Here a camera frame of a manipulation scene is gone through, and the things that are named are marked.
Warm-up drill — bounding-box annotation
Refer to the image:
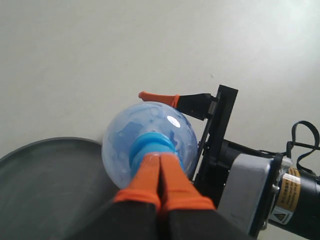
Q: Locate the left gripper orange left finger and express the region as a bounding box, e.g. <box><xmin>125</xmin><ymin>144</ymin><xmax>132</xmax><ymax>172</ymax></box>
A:
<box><xmin>82</xmin><ymin>153</ymin><xmax>161</xmax><ymax>240</ymax></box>

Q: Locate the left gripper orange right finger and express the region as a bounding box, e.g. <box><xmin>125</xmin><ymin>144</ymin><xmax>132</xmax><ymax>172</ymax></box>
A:
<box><xmin>160</xmin><ymin>154</ymin><xmax>251</xmax><ymax>240</ymax></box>

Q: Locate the round steel plate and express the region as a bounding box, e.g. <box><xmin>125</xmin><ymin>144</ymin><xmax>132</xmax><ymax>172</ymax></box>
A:
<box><xmin>0</xmin><ymin>137</ymin><xmax>118</xmax><ymax>240</ymax></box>

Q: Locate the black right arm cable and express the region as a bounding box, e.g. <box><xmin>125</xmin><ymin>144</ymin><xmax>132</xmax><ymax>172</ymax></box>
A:
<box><xmin>259</xmin><ymin>120</ymin><xmax>320</xmax><ymax>176</ymax></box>

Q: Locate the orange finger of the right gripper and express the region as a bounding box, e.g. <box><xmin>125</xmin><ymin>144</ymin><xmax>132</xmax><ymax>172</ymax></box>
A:
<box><xmin>138</xmin><ymin>91</ymin><xmax>212</xmax><ymax>120</ymax></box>

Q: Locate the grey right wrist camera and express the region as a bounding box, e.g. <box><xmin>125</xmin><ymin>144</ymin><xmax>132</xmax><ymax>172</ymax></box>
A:
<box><xmin>217</xmin><ymin>153</ymin><xmax>292</xmax><ymax>238</ymax></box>

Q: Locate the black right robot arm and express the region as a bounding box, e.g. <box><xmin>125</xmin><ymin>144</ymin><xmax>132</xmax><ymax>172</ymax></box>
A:
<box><xmin>139</xmin><ymin>85</ymin><xmax>320</xmax><ymax>240</ymax></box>

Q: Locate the blue pump soap bottle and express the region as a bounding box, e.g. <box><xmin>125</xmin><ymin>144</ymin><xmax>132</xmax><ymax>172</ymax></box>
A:
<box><xmin>102</xmin><ymin>101</ymin><xmax>198</xmax><ymax>189</ymax></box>

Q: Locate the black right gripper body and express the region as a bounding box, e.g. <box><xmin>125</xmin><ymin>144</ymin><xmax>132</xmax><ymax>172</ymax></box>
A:
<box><xmin>189</xmin><ymin>85</ymin><xmax>238</xmax><ymax>200</ymax></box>

